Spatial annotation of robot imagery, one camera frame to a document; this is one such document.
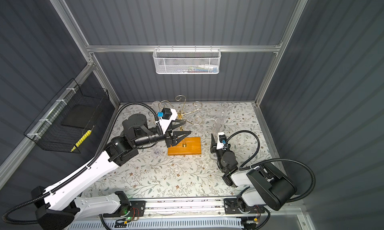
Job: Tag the floral table mat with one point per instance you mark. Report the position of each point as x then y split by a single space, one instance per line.
190 175

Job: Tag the items in white basket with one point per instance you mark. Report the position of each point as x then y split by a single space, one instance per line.
199 69

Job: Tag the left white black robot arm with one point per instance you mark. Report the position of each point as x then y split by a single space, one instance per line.
61 207

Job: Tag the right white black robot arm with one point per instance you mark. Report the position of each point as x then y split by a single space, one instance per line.
265 184

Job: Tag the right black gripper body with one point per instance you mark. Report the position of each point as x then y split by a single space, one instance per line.
219 153

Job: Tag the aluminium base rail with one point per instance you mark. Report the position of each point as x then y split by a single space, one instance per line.
204 213

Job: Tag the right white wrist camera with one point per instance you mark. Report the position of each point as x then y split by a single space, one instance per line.
222 141

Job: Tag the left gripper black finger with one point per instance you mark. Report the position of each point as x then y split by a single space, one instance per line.
179 136
176 124

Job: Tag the yellow striped item in basket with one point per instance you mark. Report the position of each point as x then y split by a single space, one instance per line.
81 140

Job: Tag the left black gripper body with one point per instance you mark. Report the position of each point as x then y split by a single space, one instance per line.
168 138

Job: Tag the white wire mesh basket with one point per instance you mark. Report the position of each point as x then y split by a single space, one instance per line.
166 62

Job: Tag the black wire mesh basket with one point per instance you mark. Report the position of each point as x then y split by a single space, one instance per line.
76 111

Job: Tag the clear wine glass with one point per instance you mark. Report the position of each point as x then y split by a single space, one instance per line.
157 153
156 105
220 120
223 109
216 129

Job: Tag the orange wooden rack base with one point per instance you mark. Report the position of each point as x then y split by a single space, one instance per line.
188 146

